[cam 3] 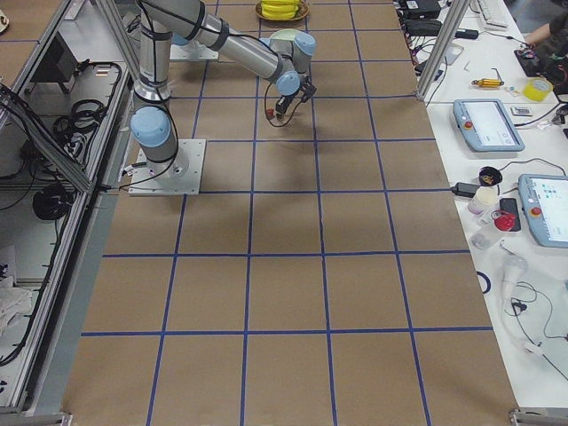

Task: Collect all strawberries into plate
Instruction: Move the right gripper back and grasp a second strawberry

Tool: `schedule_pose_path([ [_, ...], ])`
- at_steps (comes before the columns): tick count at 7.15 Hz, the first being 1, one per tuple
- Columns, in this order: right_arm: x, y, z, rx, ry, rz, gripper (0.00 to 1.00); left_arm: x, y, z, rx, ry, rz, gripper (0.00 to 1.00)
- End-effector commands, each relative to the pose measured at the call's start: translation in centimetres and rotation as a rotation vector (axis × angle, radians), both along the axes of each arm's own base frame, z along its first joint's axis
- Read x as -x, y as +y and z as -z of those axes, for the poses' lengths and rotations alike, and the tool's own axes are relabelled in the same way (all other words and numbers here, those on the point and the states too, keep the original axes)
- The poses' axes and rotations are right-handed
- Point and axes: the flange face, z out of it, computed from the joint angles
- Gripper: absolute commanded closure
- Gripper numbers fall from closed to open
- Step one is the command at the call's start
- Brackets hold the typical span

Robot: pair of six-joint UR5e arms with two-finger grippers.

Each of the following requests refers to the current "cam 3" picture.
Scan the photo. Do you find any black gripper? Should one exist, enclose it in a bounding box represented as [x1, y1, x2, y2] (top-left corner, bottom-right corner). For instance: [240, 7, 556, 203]
[275, 75, 317, 122]

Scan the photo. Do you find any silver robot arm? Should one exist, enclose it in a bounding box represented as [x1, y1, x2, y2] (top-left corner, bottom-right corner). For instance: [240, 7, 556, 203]
[171, 33, 191, 47]
[130, 1, 316, 185]

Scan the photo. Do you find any pale green plate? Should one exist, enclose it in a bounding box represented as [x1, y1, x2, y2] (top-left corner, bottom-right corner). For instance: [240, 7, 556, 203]
[270, 28, 300, 41]

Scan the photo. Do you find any yellow banana bunch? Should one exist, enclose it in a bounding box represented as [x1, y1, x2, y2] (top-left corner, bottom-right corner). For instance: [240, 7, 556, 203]
[260, 0, 305, 20]

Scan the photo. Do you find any woven wicker basket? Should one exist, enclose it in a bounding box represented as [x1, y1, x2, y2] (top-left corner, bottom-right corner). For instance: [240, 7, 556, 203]
[255, 0, 310, 21]

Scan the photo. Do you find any black power adapter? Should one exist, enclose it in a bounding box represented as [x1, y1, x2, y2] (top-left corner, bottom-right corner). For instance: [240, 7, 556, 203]
[450, 182, 480, 199]

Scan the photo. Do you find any far teach pendant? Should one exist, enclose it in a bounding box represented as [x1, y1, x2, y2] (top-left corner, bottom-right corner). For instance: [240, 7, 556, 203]
[453, 99, 525, 152]

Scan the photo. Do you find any teach pendant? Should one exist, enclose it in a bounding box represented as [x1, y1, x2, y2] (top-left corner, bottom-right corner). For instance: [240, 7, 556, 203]
[518, 174, 567, 249]
[453, 99, 525, 152]

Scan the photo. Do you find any gold cylinder tool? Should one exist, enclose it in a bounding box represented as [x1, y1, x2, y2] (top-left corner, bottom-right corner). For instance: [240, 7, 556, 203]
[471, 78, 504, 88]

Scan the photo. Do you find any black bowl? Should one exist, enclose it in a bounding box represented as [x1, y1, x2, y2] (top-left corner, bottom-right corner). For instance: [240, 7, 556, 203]
[477, 166, 502, 187]

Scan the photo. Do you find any white paper cup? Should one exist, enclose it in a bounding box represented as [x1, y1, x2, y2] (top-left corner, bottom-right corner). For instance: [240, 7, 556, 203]
[468, 186, 498, 215]

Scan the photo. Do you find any black smartphone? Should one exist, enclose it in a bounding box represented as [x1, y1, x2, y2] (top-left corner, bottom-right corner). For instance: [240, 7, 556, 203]
[499, 197, 521, 232]

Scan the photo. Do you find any red round object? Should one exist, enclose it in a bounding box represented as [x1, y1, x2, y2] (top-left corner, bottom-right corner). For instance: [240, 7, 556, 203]
[492, 210, 515, 232]

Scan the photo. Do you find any yellow tape roll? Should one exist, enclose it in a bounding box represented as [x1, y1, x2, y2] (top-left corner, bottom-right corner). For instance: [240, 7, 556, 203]
[522, 77, 554, 102]

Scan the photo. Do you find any near teach pendant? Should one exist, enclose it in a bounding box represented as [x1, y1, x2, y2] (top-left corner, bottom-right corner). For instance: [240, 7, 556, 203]
[518, 174, 567, 249]

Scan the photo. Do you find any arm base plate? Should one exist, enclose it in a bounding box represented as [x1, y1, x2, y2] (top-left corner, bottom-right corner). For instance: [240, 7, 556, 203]
[170, 44, 219, 62]
[127, 138, 206, 196]

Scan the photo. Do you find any aluminium frame post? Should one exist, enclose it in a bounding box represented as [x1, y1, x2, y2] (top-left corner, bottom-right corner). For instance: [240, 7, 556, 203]
[415, 0, 469, 100]

